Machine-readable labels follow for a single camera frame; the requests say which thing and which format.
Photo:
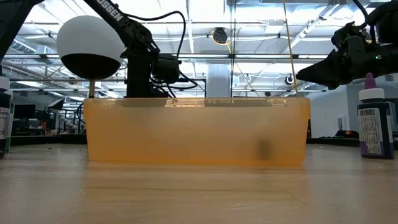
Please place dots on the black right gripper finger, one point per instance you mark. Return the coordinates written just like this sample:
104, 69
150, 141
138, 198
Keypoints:
320, 74
335, 60

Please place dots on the small silver cylinder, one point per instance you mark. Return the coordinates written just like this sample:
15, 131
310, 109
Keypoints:
374, 130

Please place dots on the translucent orange plastic bin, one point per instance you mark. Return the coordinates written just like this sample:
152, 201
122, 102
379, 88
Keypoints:
192, 133

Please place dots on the black food coloring bottle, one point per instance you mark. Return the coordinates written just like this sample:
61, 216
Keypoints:
3, 124

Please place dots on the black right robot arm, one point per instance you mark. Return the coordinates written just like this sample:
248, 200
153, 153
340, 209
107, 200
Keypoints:
388, 21

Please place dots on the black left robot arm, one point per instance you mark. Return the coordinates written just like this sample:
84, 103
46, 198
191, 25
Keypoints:
109, 11

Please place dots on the white globe table lamp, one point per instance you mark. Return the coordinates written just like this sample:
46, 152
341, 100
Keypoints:
90, 34

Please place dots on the white building column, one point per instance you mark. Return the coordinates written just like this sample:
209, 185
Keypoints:
219, 79

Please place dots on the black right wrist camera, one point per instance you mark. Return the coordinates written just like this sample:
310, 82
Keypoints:
343, 34

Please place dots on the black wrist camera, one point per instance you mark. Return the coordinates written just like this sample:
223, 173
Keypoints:
343, 34
166, 68

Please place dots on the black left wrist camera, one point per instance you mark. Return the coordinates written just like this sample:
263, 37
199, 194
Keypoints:
166, 68

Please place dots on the black metal frame stand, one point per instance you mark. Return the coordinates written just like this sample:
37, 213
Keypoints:
200, 79

